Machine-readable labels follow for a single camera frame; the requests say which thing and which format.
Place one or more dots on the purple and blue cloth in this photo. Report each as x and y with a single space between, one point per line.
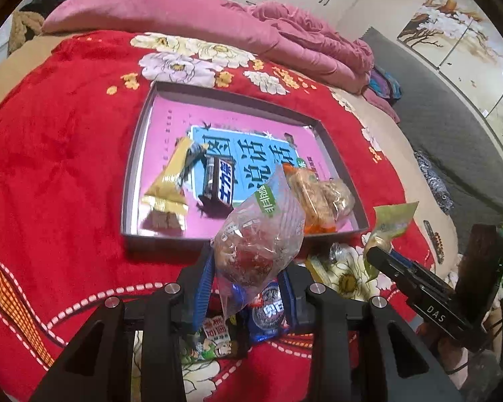
383 83

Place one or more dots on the crumpled pink quilt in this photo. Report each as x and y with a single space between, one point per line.
318 46

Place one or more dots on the silver patterned fabric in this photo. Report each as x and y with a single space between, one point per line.
436 184

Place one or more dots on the grey box tray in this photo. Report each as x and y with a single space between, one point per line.
130 201

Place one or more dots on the grey quilted cover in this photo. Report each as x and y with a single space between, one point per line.
452 134

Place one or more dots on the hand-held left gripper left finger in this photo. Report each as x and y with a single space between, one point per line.
203 280

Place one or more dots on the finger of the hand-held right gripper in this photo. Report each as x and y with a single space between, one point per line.
423 269
385 261

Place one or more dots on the pink book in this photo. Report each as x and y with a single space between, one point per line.
167 125

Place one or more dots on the brown knitted blanket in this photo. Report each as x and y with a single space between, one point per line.
23 29

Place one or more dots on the pink pillow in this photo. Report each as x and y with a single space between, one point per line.
130 12

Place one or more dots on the yellow snack packet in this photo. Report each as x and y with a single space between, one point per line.
167 188

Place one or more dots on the red floral blanket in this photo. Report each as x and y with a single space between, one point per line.
46 155

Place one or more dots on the clear round pastry packet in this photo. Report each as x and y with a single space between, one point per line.
251 234

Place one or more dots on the orange cracker packet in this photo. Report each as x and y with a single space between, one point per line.
308 197

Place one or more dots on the blue cookie packet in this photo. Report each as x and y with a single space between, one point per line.
268 314

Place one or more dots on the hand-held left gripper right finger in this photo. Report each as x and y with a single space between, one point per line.
287 297

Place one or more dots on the clear oat bar packet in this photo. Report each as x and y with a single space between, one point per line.
339 197

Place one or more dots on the dark chocolate bar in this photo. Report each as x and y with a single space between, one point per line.
220 180

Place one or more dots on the floral printed wall panel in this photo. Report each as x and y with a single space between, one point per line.
465 29

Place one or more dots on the small cartoon snack packet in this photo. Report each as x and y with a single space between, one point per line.
218 339

